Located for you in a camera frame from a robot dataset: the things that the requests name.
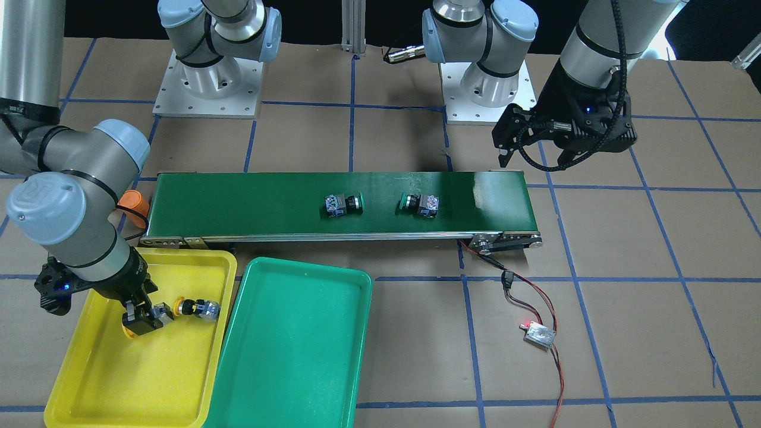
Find red black wire pair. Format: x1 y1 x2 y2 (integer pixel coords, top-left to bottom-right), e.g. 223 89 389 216
457 239 565 428

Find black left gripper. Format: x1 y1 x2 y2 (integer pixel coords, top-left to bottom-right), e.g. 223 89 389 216
492 62 622 168

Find green conveyor belt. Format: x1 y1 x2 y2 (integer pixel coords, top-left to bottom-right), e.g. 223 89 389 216
141 171 543 254

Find green plastic tray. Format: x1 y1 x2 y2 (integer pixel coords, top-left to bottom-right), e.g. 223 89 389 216
204 257 373 427

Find yellow mushroom push button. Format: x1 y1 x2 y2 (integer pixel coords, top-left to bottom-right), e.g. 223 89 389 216
172 296 221 322

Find green mushroom push button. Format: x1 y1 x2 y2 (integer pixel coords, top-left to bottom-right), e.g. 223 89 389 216
398 193 440 218

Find yellow plastic tray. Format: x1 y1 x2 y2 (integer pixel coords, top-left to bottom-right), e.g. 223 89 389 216
44 247 237 427

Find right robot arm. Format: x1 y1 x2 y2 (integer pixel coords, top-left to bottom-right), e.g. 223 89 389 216
2 1 282 336

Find aluminium frame post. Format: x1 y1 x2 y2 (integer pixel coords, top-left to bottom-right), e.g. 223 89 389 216
341 0 366 56

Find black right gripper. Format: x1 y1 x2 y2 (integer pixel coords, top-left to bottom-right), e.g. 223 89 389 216
95 250 166 338

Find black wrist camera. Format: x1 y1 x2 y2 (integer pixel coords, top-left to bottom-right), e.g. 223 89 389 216
34 256 78 316

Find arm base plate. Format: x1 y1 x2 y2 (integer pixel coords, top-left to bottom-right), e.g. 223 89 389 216
439 62 536 125
153 53 265 119

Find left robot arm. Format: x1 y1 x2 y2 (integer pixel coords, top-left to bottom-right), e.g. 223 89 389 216
422 1 678 172

